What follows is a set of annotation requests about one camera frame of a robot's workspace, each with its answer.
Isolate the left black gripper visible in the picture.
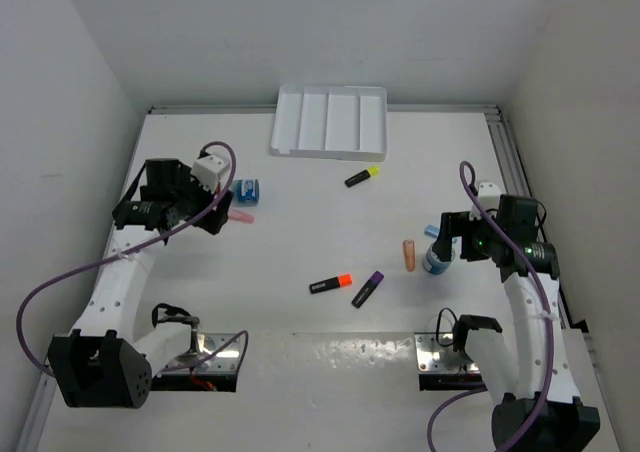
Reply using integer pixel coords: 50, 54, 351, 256
169, 165, 232, 234

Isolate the blue tape roll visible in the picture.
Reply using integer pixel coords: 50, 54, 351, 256
422, 245, 455, 275
232, 179, 260, 207

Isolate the blue eraser case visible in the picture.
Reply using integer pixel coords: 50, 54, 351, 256
424, 224, 440, 238

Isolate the orange eraser case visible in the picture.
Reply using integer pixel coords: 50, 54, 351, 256
403, 239, 416, 272

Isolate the pink eraser case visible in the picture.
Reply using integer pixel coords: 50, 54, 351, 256
228, 209, 254, 224

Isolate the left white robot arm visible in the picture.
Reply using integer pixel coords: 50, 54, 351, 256
48, 153, 233, 409

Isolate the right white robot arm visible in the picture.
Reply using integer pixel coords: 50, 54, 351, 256
429, 184, 600, 451

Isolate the purple cap black highlighter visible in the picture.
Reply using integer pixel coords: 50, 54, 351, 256
351, 271, 384, 309

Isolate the orange cap black highlighter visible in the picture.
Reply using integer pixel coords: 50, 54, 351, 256
309, 274, 353, 294

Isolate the yellow cap black highlighter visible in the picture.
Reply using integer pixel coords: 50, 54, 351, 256
344, 166, 379, 188

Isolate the white divided organizer tray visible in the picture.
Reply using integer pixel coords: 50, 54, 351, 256
270, 85, 387, 162

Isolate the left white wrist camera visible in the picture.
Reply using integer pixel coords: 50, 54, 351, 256
191, 154, 230, 191

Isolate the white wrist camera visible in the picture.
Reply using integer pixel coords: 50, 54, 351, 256
469, 180, 502, 221
191, 154, 230, 191

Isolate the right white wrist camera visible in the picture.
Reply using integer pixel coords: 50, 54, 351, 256
469, 180, 502, 221

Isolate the aluminium frame rail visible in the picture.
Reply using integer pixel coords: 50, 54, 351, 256
487, 105, 591, 333

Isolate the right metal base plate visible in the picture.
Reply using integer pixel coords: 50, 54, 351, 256
414, 333, 479, 375

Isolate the metal base plate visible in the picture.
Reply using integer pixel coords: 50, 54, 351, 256
414, 333, 479, 375
163, 332, 245, 375

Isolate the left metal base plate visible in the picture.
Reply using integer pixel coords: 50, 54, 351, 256
163, 332, 245, 375

